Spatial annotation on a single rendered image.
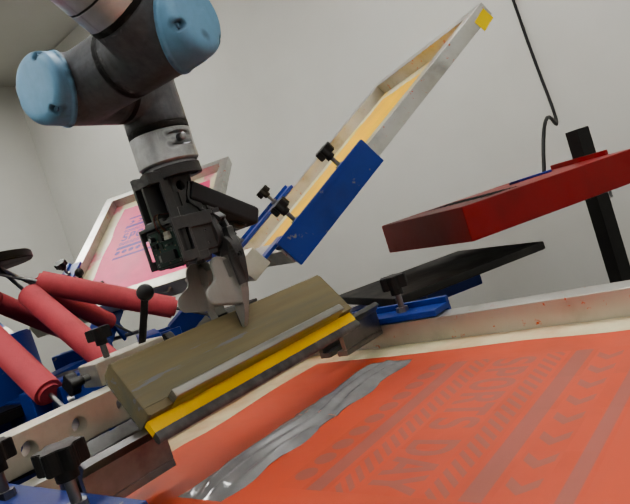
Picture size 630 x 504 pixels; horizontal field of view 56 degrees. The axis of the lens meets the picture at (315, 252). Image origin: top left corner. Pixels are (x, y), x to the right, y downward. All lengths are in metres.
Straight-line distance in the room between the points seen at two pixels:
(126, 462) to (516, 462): 0.37
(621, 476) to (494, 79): 2.32
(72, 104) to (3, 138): 4.75
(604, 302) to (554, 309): 0.06
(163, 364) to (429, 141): 2.27
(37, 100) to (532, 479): 0.56
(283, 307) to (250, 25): 2.75
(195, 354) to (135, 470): 0.14
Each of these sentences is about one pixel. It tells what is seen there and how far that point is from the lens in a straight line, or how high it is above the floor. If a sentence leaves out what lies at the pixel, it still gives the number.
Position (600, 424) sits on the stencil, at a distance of 0.54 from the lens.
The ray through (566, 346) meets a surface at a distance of 0.74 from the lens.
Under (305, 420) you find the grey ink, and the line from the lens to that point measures 0.72.
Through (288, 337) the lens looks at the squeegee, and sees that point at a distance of 0.75.
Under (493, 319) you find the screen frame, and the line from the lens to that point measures 0.86.
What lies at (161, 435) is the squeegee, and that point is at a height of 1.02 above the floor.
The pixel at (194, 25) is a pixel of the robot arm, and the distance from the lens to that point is 0.59.
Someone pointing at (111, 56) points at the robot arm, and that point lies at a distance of 0.62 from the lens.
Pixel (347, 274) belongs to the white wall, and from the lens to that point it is 3.20.
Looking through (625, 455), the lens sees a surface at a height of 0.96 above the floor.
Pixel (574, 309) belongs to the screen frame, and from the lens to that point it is 0.82.
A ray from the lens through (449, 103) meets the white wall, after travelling 2.76.
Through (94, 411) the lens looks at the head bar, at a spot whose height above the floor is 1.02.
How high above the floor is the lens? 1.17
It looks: 2 degrees down
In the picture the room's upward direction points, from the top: 18 degrees counter-clockwise
